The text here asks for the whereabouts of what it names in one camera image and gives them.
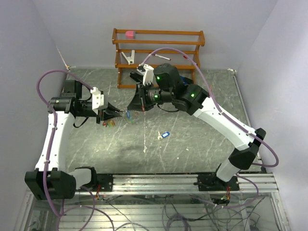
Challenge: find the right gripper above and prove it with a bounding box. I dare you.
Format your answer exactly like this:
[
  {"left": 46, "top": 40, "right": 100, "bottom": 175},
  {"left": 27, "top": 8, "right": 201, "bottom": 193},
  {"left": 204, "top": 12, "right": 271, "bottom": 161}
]
[{"left": 128, "top": 80, "right": 174, "bottom": 112}]

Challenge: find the metal disc keyring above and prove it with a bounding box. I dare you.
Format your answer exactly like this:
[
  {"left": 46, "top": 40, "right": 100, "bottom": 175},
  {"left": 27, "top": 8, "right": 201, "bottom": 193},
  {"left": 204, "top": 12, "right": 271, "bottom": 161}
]
[{"left": 102, "top": 109, "right": 140, "bottom": 128}]

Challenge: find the blue tag key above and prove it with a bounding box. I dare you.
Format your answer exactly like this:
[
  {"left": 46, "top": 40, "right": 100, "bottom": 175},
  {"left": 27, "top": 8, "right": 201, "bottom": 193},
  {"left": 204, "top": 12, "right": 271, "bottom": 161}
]
[
  {"left": 157, "top": 131, "right": 170, "bottom": 140},
  {"left": 126, "top": 110, "right": 133, "bottom": 124}
]

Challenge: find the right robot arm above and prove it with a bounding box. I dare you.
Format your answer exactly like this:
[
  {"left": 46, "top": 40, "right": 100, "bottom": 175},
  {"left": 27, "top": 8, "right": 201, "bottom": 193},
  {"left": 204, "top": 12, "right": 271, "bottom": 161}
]
[{"left": 128, "top": 64, "right": 266, "bottom": 191}]

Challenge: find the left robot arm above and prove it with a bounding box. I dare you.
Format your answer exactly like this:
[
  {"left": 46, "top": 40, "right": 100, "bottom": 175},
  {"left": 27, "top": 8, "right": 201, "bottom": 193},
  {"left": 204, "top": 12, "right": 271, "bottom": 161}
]
[{"left": 25, "top": 80, "right": 122, "bottom": 200}]

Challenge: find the black stapler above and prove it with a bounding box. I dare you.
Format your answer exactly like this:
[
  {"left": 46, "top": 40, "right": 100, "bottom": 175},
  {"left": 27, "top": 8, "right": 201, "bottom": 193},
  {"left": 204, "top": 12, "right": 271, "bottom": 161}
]
[{"left": 129, "top": 71, "right": 143, "bottom": 83}]

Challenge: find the white plastic clamp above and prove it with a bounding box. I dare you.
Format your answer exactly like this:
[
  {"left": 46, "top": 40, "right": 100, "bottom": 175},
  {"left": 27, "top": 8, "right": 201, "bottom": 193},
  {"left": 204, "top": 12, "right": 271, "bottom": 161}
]
[{"left": 121, "top": 50, "right": 135, "bottom": 65}]

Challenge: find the red-capped marker pen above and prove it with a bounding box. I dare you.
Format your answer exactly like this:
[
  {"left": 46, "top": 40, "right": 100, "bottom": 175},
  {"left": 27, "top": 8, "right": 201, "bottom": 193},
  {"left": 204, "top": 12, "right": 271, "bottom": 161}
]
[{"left": 154, "top": 54, "right": 171, "bottom": 61}]

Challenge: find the wooden three-tier rack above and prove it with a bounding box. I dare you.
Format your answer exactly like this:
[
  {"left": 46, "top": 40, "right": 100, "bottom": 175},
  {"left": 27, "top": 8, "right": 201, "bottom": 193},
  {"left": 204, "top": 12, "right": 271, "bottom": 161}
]
[{"left": 112, "top": 28, "right": 205, "bottom": 89}]

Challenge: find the blue stapler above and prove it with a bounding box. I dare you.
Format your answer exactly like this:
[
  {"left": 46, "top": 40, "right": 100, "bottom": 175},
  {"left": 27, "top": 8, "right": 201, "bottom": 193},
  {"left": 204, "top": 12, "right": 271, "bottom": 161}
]
[{"left": 180, "top": 76, "right": 194, "bottom": 85}]

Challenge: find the pink eraser block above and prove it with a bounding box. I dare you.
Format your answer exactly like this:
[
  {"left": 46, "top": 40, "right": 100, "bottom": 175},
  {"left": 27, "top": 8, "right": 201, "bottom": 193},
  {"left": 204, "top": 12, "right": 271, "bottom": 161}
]
[{"left": 125, "top": 30, "right": 136, "bottom": 39}]

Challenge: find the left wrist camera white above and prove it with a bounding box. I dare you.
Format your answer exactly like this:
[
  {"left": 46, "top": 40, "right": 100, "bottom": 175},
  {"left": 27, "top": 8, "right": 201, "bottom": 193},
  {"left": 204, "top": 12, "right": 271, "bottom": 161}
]
[{"left": 90, "top": 87, "right": 108, "bottom": 115}]

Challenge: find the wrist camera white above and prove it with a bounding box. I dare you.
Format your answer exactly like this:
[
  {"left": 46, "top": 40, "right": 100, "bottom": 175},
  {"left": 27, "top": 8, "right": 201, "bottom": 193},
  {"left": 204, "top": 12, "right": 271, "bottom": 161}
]
[
  {"left": 137, "top": 64, "right": 154, "bottom": 86},
  {"left": 90, "top": 87, "right": 108, "bottom": 115}
]

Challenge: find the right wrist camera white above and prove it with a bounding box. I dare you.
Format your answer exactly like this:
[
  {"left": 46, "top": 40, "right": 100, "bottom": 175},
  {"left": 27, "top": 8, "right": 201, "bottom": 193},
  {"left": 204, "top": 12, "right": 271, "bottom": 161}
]
[{"left": 137, "top": 64, "right": 154, "bottom": 86}]

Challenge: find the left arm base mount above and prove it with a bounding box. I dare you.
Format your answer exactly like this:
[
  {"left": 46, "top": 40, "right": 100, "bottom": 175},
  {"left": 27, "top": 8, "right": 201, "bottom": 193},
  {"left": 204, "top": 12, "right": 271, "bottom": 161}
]
[{"left": 92, "top": 174, "right": 114, "bottom": 192}]

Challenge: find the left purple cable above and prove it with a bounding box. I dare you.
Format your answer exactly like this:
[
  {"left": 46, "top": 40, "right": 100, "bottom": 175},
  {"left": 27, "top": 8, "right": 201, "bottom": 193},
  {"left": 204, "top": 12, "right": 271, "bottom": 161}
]
[{"left": 36, "top": 69, "right": 97, "bottom": 231}]

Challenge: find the purple cable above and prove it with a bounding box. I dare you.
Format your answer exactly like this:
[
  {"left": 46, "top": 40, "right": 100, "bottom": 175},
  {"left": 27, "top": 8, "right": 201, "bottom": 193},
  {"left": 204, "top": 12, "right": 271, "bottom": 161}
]
[
  {"left": 36, "top": 69, "right": 97, "bottom": 231},
  {"left": 141, "top": 48, "right": 279, "bottom": 209}
]

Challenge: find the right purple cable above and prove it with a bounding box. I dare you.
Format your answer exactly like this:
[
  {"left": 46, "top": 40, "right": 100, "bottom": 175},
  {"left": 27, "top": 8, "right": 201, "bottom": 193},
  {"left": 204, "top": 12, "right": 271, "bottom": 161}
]
[{"left": 141, "top": 48, "right": 279, "bottom": 209}]

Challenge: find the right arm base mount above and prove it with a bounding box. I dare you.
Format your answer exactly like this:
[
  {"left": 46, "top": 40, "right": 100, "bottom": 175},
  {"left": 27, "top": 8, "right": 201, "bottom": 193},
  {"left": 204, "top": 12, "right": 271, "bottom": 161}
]
[{"left": 193, "top": 173, "right": 240, "bottom": 192}]

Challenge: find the aluminium frame rail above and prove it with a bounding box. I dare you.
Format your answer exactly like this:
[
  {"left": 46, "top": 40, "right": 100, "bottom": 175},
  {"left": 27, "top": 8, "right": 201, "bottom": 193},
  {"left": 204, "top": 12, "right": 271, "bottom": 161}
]
[{"left": 26, "top": 172, "right": 279, "bottom": 195}]

